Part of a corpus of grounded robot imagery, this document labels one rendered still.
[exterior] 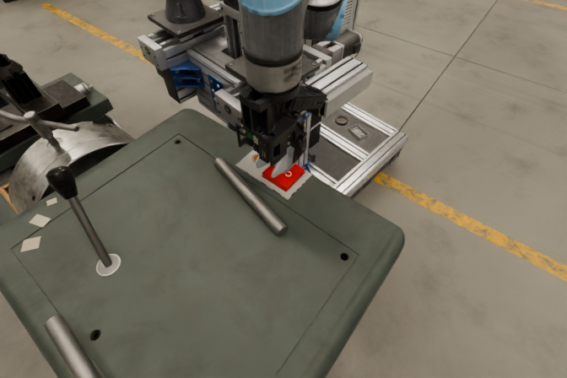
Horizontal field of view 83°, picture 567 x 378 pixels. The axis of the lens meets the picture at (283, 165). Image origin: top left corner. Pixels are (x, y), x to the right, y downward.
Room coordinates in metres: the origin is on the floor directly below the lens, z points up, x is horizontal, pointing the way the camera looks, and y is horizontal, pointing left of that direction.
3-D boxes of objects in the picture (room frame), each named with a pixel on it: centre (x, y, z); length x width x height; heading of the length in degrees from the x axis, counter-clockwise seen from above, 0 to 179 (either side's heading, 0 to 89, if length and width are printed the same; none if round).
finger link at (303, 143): (0.38, -0.01, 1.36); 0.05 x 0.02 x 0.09; 51
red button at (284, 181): (0.39, 0.00, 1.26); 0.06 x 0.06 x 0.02; 51
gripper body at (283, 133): (0.37, 0.02, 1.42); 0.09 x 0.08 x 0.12; 141
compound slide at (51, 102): (0.93, 0.91, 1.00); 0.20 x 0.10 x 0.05; 51
